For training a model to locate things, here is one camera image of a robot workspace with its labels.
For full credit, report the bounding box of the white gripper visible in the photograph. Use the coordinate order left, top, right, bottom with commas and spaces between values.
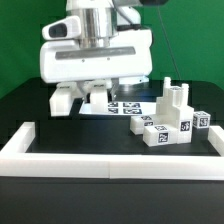
40, 30, 152, 83

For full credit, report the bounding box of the white U-shaped fence frame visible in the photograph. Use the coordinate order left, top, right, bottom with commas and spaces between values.
0, 122, 224, 181

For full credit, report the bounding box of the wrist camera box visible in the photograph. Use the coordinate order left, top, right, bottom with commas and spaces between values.
42, 16, 81, 40

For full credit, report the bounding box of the white chair seat part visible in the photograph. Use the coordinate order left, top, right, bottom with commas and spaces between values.
156, 77, 194, 144

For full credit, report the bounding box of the white chair back frame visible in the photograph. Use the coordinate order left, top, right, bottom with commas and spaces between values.
49, 79, 119, 117

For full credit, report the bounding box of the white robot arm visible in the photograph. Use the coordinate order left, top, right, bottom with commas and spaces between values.
40, 0, 169, 83

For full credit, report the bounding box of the white tagged cube right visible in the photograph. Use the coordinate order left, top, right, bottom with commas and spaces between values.
193, 111, 211, 129

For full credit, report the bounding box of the white marker sheet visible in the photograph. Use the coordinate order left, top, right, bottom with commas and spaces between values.
79, 102, 156, 116

